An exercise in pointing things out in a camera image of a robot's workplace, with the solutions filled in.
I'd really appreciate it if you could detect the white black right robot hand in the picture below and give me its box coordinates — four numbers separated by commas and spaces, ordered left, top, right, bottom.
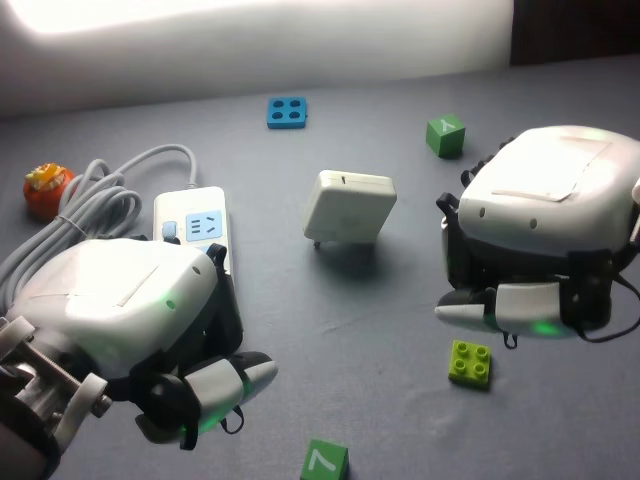
433, 124, 640, 349

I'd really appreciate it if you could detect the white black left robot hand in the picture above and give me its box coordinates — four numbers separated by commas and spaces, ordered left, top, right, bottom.
9, 237, 279, 452

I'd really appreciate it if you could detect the white power strip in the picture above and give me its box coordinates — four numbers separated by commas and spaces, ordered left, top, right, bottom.
153, 186, 235, 277

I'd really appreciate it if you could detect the white power adapter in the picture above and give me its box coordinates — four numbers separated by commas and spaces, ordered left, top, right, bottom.
302, 169, 399, 251

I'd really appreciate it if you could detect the green cube letter Y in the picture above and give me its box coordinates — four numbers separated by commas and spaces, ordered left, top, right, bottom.
425, 113, 467, 160

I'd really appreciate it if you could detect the lime green toy brick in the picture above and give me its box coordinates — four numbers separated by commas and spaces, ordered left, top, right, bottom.
447, 339, 493, 392

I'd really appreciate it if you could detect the grey table cloth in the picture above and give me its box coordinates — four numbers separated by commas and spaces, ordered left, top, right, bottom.
0, 52, 640, 480

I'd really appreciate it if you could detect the blue four-hole block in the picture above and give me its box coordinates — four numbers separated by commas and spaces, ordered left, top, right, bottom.
266, 96, 312, 130

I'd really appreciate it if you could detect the green cube number seven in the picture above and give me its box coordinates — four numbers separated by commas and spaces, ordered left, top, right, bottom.
299, 438, 350, 480

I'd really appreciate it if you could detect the grey coiled power cable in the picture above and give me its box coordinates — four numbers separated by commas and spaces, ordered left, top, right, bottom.
0, 143, 199, 314

